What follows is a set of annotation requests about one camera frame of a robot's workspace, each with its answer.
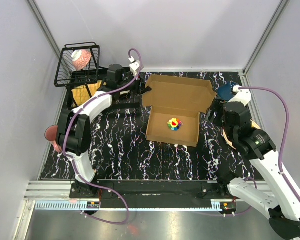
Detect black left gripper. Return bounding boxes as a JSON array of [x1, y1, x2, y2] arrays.
[[117, 71, 152, 96]]

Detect brown cardboard box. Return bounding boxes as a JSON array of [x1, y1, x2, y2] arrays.
[[142, 74, 217, 147]]

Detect colourful flower toy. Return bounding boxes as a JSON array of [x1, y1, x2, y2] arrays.
[[167, 118, 183, 131]]

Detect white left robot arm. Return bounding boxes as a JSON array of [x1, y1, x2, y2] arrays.
[[55, 60, 143, 198]]

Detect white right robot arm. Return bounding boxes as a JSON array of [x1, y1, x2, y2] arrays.
[[205, 98, 300, 240]]

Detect pink plate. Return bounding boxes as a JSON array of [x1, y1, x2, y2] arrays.
[[222, 120, 261, 151]]

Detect dark blue bowl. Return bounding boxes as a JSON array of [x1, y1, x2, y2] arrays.
[[217, 81, 238, 101]]

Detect yellow woven plate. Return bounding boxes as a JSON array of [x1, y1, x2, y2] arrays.
[[71, 81, 101, 107]]

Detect pink patterned bowl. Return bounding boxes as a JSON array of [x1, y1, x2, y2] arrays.
[[71, 49, 92, 71]]

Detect pink mug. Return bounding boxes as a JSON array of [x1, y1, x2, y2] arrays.
[[44, 125, 62, 153]]

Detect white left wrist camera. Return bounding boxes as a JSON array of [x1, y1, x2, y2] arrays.
[[128, 56, 142, 76]]

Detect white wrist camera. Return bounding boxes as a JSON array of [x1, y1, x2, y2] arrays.
[[228, 85, 252, 107], [128, 56, 142, 76]]

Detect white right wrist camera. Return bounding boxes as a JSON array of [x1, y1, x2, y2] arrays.
[[228, 85, 252, 107]]

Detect black wire dish rack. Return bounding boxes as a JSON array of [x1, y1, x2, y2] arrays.
[[54, 41, 102, 110]]

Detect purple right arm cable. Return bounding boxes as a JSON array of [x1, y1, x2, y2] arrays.
[[197, 85, 300, 240]]

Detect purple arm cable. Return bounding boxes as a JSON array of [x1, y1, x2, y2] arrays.
[[62, 48, 143, 224], [197, 85, 300, 240]]

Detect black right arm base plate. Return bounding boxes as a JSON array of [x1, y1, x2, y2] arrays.
[[195, 176, 249, 200]]

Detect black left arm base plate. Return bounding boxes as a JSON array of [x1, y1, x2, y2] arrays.
[[69, 179, 208, 200]]

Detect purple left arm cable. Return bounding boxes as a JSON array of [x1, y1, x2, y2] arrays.
[[62, 48, 143, 224]]

